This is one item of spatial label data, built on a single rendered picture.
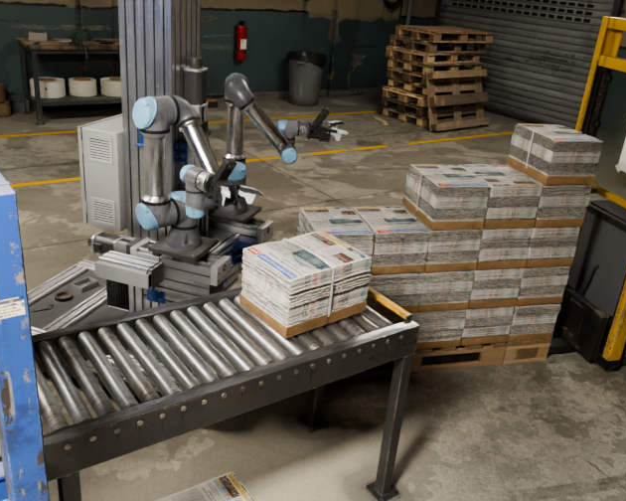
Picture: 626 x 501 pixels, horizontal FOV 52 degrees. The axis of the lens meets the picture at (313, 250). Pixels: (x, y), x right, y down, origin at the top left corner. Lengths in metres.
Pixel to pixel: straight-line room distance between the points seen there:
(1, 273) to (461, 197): 2.34
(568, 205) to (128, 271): 2.20
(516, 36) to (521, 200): 7.81
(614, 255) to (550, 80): 6.77
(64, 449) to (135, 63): 1.68
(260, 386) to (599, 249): 2.66
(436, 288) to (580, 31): 7.48
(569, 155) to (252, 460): 2.10
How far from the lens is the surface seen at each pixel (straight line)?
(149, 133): 2.58
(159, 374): 2.05
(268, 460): 2.94
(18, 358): 1.44
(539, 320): 3.83
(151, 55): 2.88
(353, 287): 2.33
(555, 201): 3.51
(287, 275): 2.13
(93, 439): 1.88
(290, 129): 3.27
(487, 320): 3.63
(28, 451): 1.58
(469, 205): 3.26
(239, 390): 2.02
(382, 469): 2.78
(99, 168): 3.10
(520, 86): 10.98
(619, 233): 4.08
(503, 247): 3.46
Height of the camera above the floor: 1.97
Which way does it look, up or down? 24 degrees down
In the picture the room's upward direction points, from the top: 5 degrees clockwise
